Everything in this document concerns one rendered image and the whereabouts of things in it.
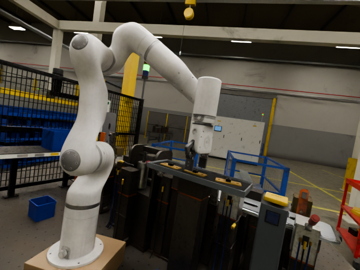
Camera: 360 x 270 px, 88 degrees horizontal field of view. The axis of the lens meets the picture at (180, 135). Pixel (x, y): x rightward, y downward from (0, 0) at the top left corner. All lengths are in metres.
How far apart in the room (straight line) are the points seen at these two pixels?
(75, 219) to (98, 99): 0.43
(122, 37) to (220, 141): 8.42
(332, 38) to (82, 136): 4.69
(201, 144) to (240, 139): 8.43
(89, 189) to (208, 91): 0.55
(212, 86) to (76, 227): 0.68
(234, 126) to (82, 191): 8.50
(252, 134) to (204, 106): 8.50
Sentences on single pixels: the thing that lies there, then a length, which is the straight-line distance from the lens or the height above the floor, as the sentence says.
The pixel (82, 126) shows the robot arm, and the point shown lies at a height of 1.27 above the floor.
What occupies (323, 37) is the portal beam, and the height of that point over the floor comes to 3.37.
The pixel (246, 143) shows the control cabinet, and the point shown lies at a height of 0.92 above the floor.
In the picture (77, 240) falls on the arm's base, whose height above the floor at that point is 0.87.
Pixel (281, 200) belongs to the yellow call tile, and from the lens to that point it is 0.62.
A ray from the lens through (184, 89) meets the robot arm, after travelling 0.75.
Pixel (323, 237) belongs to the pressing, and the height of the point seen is 1.00.
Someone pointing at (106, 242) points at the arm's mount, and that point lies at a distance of 0.97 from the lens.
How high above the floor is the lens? 1.33
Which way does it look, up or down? 3 degrees down
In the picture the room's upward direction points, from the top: 9 degrees clockwise
